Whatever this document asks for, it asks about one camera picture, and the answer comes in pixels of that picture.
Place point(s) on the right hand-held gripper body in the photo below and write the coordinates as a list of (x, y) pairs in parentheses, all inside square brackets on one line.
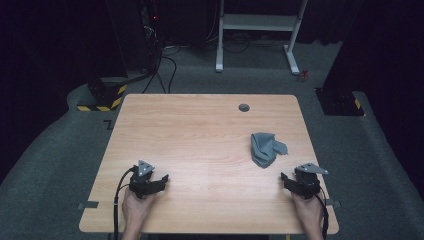
[(308, 183)]

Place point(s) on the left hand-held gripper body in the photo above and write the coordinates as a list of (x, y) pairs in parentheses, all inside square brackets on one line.
[(141, 181)]

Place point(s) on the gray cloth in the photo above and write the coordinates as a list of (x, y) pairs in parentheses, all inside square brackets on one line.
[(264, 150)]

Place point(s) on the person's right hand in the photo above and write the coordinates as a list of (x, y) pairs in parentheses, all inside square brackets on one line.
[(311, 213)]

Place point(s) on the person's left hand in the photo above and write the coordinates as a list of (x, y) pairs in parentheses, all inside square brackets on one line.
[(136, 211)]

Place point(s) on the gray tape strip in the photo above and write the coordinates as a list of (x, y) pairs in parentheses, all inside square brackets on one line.
[(334, 203), (88, 205)]

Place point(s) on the black floor tape mark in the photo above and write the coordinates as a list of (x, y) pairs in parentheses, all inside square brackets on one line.
[(108, 124)]

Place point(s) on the gray round table grommet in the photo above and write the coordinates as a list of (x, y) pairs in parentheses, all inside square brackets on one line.
[(244, 107)]

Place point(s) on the black base with yellow mark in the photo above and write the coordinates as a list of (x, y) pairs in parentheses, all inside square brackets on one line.
[(338, 101)]

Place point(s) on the black yellow striped stand base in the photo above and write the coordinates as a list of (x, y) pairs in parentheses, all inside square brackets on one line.
[(106, 95)]

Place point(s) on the small red floor object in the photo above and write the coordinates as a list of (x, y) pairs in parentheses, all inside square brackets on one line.
[(303, 75)]

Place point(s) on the dark equipment rack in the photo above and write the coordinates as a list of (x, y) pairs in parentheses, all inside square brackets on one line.
[(151, 33)]

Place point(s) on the black curtain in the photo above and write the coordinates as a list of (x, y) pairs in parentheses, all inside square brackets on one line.
[(50, 50), (383, 50)]

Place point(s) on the white metal stand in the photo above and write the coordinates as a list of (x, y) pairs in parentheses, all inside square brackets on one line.
[(256, 22)]

